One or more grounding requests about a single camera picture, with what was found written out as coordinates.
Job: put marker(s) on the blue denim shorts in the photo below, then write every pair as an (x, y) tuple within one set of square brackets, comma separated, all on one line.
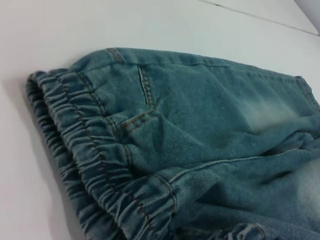
[(190, 135)]

